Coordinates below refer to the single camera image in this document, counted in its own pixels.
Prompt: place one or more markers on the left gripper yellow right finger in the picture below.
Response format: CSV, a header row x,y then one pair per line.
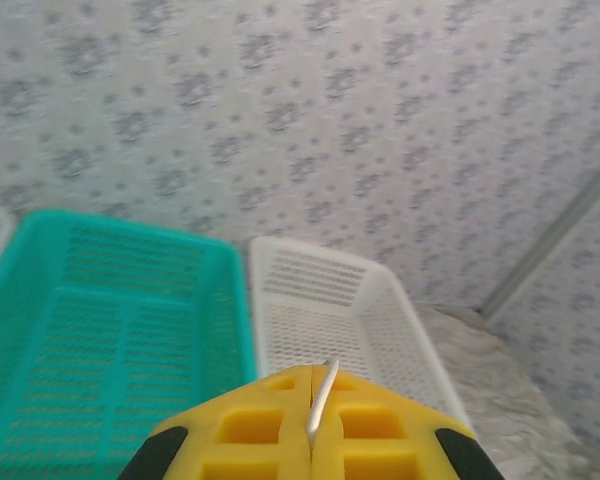
x,y
380,430

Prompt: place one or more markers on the teal perforated plastic basket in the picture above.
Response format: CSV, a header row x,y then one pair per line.
x,y
95,340

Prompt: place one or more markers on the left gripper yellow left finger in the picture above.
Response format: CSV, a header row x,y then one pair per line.
x,y
250,430

